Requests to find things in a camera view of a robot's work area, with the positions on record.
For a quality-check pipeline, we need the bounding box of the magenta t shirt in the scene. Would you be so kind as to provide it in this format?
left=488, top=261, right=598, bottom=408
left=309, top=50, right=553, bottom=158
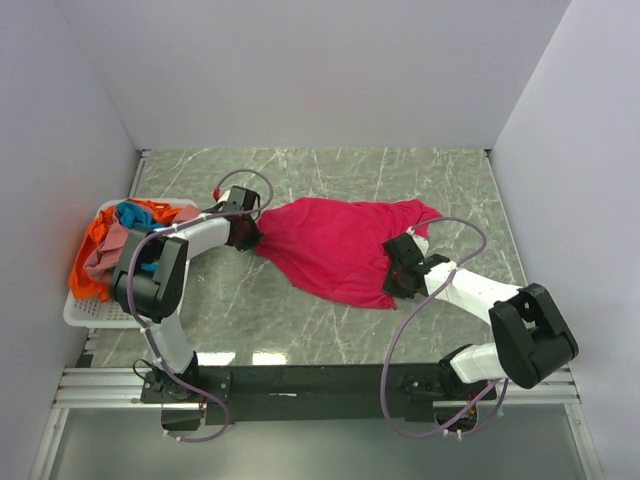
left=255, top=197, right=441, bottom=310

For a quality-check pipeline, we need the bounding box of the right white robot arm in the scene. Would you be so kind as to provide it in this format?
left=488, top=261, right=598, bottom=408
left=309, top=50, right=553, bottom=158
left=383, top=233, right=579, bottom=399

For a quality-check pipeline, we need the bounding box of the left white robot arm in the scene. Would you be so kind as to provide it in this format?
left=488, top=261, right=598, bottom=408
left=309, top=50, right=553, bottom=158
left=110, top=186, right=262, bottom=402

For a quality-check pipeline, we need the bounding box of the teal t shirt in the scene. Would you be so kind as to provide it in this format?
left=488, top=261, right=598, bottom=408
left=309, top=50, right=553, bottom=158
left=115, top=201, right=156, bottom=229

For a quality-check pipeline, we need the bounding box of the dusty pink t shirt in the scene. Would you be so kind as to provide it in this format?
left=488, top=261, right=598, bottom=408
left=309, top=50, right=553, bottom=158
left=83, top=203, right=204, bottom=286

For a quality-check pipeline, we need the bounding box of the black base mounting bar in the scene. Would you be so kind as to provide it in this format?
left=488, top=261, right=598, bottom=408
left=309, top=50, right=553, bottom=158
left=140, top=364, right=499, bottom=427

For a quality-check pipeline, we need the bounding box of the orange t shirt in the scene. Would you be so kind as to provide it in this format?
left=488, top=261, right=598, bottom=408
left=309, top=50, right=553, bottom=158
left=68, top=198, right=189, bottom=304

